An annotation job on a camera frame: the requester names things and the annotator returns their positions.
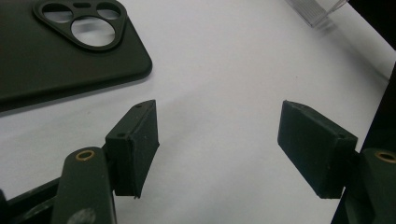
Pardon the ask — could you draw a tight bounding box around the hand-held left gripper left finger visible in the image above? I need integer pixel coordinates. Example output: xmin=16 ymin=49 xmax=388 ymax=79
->
xmin=104 ymin=99 xmax=161 ymax=199

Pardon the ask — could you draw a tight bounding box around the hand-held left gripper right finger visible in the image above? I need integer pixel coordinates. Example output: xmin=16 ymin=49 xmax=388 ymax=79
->
xmin=276 ymin=100 xmax=359 ymax=200

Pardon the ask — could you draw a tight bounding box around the black phone case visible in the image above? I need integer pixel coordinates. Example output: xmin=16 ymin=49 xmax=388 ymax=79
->
xmin=0 ymin=0 xmax=153 ymax=113

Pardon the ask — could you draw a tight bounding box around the clear plastic stand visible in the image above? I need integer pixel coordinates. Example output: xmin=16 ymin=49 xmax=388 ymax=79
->
xmin=285 ymin=0 xmax=349 ymax=28

